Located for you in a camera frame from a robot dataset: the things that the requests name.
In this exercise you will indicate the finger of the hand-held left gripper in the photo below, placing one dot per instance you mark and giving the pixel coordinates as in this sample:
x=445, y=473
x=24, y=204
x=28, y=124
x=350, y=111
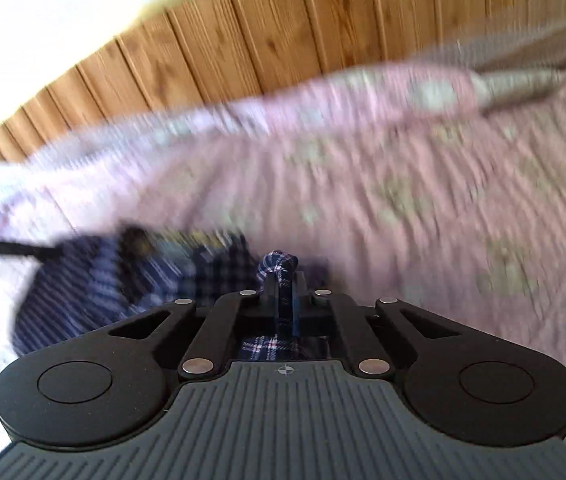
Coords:
x=23, y=250

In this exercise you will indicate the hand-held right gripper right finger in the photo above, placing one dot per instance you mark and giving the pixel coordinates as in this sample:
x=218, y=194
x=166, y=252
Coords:
x=300, y=305

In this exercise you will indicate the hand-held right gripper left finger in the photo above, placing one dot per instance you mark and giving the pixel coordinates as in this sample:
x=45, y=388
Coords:
x=272, y=300

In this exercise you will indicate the navy plaid shirt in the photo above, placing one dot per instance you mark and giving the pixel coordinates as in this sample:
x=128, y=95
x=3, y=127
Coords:
x=88, y=280

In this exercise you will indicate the pink floral bedsheet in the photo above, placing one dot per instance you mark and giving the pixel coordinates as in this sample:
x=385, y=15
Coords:
x=413, y=185

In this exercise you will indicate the wooden panel board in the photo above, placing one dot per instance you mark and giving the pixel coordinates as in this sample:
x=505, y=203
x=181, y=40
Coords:
x=263, y=25

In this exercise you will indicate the beige pillow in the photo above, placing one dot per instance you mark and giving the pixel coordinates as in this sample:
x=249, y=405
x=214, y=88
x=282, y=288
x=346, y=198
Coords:
x=518, y=87

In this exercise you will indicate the grey mesh net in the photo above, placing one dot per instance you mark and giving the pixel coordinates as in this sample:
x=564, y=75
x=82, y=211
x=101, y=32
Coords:
x=553, y=25

